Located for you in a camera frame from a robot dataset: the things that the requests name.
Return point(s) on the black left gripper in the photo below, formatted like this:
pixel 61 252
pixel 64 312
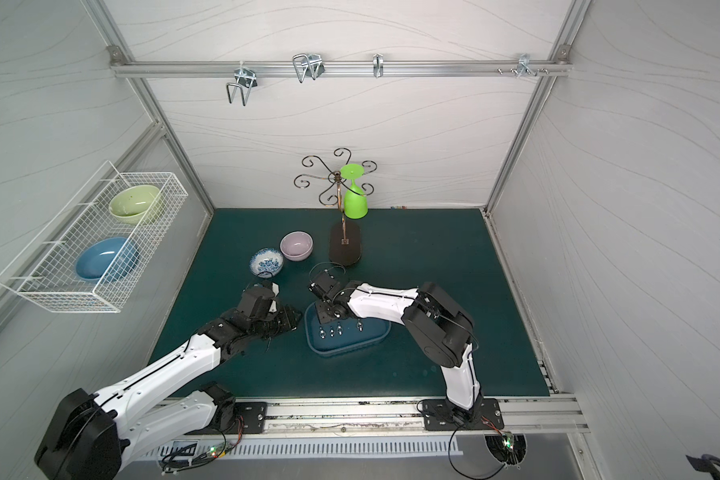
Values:
pixel 282 318

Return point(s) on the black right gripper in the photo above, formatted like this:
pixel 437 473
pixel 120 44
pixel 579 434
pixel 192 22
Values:
pixel 325 307

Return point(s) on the blue plastic storage box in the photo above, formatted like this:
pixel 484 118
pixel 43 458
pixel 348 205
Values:
pixel 342 336

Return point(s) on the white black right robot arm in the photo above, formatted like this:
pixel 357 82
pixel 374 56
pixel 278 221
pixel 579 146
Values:
pixel 442 329

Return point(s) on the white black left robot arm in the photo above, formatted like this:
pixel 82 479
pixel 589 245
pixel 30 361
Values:
pixel 95 435

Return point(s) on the copper cup tree stand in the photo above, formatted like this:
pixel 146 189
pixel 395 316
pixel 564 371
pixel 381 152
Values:
pixel 345 242

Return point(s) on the pink ceramic bowl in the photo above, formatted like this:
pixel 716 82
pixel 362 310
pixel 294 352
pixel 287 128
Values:
pixel 296 246

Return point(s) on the blue floral ceramic bowl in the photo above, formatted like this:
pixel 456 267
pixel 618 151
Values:
pixel 266 263

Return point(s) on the green plastic goblet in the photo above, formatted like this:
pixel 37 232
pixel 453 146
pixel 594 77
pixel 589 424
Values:
pixel 355 201

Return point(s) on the light green bowl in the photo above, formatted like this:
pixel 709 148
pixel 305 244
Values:
pixel 141 204

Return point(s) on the metal double hook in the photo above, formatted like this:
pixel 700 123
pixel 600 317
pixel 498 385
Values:
pixel 308 65
pixel 244 81

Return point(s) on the metal single hook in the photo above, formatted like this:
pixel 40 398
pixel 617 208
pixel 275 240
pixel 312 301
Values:
pixel 378 65

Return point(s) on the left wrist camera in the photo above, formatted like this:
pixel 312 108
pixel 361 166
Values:
pixel 256 301

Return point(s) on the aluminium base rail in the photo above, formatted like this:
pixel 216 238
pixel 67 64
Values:
pixel 283 417

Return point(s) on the white wire wall basket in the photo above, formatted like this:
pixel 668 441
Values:
pixel 43 273

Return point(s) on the white slotted cable duct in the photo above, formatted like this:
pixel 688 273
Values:
pixel 254 448

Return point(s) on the aluminium top rail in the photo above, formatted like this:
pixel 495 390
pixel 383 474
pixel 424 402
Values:
pixel 333 69

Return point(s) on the metal hook bracket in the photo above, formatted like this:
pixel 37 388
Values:
pixel 523 68

